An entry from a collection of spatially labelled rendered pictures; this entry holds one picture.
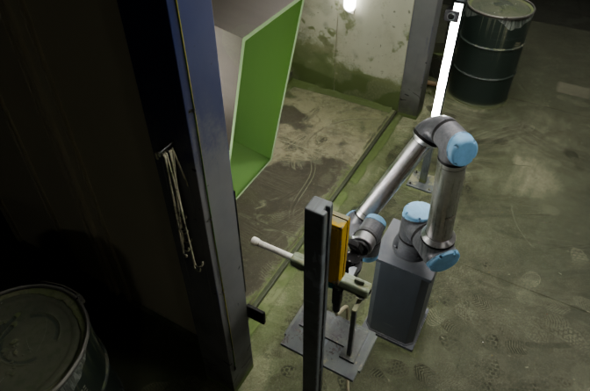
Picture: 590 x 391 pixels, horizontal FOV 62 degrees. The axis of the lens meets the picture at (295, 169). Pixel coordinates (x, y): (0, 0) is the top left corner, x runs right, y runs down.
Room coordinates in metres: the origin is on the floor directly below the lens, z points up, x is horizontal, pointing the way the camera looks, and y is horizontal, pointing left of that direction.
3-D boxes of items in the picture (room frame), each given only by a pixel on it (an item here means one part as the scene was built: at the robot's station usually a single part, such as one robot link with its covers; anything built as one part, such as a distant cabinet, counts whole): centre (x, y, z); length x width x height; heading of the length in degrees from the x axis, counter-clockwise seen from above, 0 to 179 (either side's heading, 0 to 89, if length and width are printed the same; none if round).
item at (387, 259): (1.66, -0.59, 0.32); 0.31 x 0.31 x 0.64; 60
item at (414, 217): (1.65, -0.59, 0.83); 0.17 x 0.15 x 0.18; 18
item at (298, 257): (1.16, -0.05, 1.05); 0.49 x 0.05 x 0.23; 60
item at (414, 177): (2.88, -0.99, 0.01); 0.20 x 0.20 x 0.01; 60
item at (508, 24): (4.19, -1.79, 0.44); 0.59 x 0.58 x 0.89; 165
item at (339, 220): (0.99, -0.09, 1.42); 0.12 x 0.06 x 0.26; 60
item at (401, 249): (1.66, -0.59, 0.69); 0.19 x 0.19 x 0.10
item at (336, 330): (1.08, -0.14, 0.95); 0.26 x 0.15 x 0.32; 60
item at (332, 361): (1.07, -0.13, 0.78); 0.31 x 0.23 x 0.01; 60
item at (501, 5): (4.20, -1.79, 0.86); 0.54 x 0.54 x 0.01
